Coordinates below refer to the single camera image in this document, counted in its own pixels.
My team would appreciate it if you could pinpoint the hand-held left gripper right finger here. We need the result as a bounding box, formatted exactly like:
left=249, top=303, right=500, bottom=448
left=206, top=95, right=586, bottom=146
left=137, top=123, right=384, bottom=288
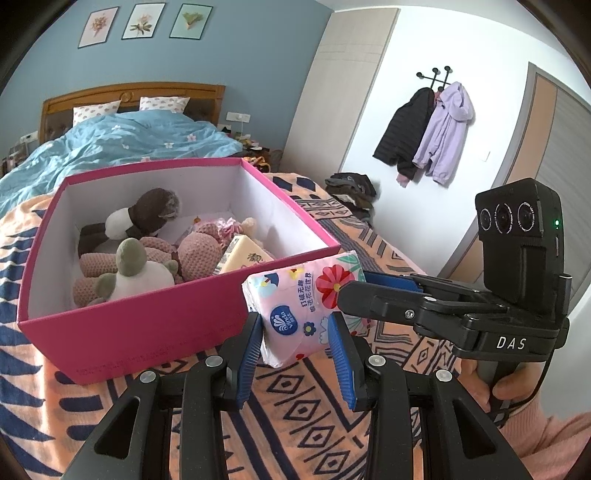
left=328, top=312, right=523, bottom=480

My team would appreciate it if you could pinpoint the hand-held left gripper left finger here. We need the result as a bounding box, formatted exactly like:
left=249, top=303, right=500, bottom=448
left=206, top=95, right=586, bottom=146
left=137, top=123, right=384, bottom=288
left=62, top=312, right=264, bottom=480

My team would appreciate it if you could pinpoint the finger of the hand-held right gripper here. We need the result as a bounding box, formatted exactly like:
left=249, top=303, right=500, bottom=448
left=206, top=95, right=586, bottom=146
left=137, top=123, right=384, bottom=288
left=364, top=271, right=486, bottom=302
left=336, top=280, right=468, bottom=334

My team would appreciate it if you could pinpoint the floral tissue pack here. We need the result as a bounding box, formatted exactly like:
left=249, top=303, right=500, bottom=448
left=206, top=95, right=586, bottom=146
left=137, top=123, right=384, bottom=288
left=242, top=250, right=368, bottom=368

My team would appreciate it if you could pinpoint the cream tissue pack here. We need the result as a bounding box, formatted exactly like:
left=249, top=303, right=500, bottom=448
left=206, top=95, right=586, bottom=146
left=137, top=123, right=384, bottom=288
left=213, top=234, right=275, bottom=276

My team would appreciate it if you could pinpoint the pink cardboard box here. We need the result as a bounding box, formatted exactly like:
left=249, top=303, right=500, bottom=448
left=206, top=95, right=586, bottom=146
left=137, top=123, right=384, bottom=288
left=17, top=158, right=342, bottom=386

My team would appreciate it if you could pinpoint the pink knitted bunny plush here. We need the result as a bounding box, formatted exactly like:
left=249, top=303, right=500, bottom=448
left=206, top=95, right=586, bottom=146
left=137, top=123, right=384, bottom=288
left=73, top=233, right=227, bottom=308

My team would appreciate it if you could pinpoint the green white plush toy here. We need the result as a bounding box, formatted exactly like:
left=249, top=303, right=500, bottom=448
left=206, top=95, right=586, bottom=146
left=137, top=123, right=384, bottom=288
left=85, top=237, right=178, bottom=308

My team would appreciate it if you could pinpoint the brown white plush toy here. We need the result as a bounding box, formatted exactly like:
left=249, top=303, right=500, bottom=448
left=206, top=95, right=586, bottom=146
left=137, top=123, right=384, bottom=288
left=78, top=188, right=181, bottom=257

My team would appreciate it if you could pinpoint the person's right forearm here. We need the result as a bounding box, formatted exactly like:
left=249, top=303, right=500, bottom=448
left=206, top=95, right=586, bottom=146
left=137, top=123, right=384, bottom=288
left=501, top=397, right=591, bottom=459

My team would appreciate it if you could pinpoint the person's right hand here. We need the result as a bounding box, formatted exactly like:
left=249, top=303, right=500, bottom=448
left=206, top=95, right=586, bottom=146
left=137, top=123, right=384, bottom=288
left=460, top=357, right=548, bottom=415

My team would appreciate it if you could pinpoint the orange patterned blanket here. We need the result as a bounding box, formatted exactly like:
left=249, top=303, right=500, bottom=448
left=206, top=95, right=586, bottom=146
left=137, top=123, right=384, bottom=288
left=0, top=172, right=462, bottom=480

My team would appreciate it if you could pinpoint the pile of dark clothes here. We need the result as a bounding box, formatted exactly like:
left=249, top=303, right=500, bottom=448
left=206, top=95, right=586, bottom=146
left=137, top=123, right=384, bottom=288
left=324, top=172, right=377, bottom=227

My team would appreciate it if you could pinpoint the grey wooden door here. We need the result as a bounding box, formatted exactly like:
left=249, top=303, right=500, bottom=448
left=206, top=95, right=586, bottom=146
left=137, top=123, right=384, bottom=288
left=445, top=62, right=591, bottom=296

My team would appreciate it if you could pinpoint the black jacket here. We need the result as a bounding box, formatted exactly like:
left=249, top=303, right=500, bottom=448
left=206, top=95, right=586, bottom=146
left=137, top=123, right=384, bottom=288
left=373, top=88, right=437, bottom=169

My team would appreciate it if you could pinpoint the purple jacket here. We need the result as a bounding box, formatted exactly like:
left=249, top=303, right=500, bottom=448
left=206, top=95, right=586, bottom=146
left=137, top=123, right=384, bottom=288
left=412, top=82, right=475, bottom=188

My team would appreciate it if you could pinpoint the cluttered nightstand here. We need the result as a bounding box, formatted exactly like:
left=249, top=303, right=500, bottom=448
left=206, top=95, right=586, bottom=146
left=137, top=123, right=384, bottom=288
left=0, top=138, right=25, bottom=176
left=240, top=137, right=284, bottom=174

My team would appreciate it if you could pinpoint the black coat rack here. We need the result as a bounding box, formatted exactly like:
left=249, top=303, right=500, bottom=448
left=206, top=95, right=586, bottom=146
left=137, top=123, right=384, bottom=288
left=416, top=65, right=453, bottom=90

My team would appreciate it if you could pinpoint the blue floral duvet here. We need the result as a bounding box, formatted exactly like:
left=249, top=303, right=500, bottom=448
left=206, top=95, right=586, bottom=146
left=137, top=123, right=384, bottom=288
left=0, top=111, right=244, bottom=217

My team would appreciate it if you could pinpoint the wooden headboard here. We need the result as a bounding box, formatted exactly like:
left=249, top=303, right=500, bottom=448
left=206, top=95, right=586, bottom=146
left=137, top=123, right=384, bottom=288
left=41, top=82, right=227, bottom=144

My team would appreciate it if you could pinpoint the framed green leaf picture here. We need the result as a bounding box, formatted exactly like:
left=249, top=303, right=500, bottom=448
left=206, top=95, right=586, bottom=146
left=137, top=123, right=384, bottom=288
left=169, top=4, right=211, bottom=38

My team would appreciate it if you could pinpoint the framed flower picture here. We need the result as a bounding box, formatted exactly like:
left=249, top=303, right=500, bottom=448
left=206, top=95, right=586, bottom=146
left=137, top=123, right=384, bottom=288
left=78, top=7, right=120, bottom=48
left=121, top=2, right=166, bottom=41

